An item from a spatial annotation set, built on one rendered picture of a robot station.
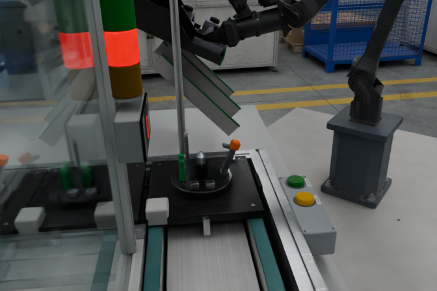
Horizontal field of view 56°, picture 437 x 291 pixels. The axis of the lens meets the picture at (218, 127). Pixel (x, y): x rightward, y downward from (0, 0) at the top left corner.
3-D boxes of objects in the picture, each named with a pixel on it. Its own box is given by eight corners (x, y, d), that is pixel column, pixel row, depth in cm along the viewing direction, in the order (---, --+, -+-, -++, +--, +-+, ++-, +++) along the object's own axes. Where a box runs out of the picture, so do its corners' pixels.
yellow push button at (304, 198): (310, 197, 90) (311, 190, 89) (316, 208, 87) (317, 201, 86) (292, 199, 90) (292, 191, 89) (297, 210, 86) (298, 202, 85)
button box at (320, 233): (304, 195, 100) (305, 173, 98) (335, 254, 81) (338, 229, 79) (276, 197, 100) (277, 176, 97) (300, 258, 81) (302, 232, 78)
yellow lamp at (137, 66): (144, 87, 66) (141, 58, 64) (142, 98, 61) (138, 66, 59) (112, 89, 65) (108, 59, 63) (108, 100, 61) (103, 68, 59)
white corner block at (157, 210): (170, 212, 87) (168, 196, 85) (169, 225, 83) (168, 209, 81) (147, 214, 87) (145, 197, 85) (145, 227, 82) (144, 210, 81)
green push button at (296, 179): (301, 181, 97) (302, 173, 96) (306, 190, 93) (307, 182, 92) (285, 182, 96) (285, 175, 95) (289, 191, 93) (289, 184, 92)
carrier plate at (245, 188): (245, 162, 106) (245, 154, 105) (264, 217, 84) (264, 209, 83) (152, 167, 104) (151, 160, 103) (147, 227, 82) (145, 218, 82)
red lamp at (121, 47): (141, 57, 64) (138, 25, 62) (138, 65, 59) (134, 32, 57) (108, 58, 63) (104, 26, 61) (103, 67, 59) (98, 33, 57)
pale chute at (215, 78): (225, 100, 137) (234, 91, 136) (222, 115, 125) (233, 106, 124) (162, 41, 131) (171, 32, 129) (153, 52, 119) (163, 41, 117)
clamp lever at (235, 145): (227, 169, 94) (240, 140, 91) (229, 173, 92) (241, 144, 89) (213, 165, 93) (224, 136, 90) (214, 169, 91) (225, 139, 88)
